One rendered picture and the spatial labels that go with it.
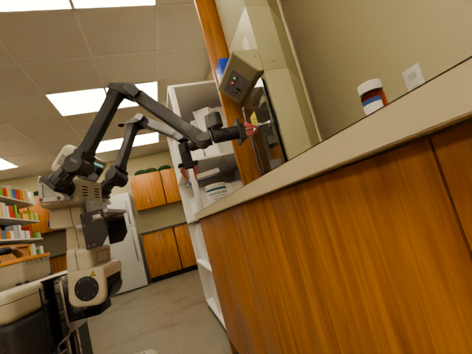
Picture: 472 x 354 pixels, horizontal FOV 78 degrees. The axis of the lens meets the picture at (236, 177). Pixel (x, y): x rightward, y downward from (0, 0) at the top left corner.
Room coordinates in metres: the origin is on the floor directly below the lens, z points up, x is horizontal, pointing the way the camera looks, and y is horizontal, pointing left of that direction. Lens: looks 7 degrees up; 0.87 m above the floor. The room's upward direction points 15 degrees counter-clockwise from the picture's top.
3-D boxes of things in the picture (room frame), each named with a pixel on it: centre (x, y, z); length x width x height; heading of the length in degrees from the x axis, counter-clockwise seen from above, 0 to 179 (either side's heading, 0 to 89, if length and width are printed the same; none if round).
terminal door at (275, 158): (1.29, -0.17, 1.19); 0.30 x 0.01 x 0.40; 15
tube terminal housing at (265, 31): (1.33, -0.30, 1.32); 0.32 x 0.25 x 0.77; 17
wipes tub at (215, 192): (1.88, 0.14, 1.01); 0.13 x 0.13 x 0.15
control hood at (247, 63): (1.28, -0.12, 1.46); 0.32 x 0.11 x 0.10; 17
